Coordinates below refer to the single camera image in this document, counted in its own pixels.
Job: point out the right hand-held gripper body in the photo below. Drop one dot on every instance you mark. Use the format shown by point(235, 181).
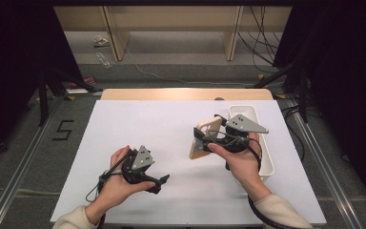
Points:
point(244, 124)

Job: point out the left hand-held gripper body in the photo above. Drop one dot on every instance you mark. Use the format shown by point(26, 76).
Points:
point(141, 160)

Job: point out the beige painted-print phone case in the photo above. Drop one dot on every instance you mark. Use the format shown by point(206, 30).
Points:
point(211, 127)

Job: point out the white plastic bin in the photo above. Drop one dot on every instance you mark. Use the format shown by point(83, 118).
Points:
point(249, 111)

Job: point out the person's left hand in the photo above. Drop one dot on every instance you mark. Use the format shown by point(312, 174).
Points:
point(117, 191)

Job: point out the person's right hand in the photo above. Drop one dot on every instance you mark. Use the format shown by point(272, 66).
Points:
point(244, 168)

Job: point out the white table sheet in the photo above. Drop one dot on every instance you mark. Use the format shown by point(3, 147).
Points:
point(158, 127)

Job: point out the wooden table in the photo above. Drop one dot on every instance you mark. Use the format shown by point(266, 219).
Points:
point(171, 94)

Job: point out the black metal stand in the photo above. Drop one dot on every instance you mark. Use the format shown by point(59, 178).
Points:
point(303, 95)
point(43, 95)

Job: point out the pink cloth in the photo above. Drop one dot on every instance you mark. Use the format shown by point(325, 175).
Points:
point(87, 81)

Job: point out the clear plastic bottle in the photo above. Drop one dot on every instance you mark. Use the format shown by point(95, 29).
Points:
point(103, 60)

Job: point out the black curtain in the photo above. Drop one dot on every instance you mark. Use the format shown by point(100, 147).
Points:
point(346, 79)
point(12, 63)

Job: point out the wooden shelf unit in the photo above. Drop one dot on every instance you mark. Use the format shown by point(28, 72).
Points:
point(171, 19)

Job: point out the crumpled white paper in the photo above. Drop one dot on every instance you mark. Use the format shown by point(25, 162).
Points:
point(101, 40)

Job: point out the metal floor rail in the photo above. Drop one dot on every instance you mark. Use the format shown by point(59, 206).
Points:
point(330, 178)
point(16, 178)

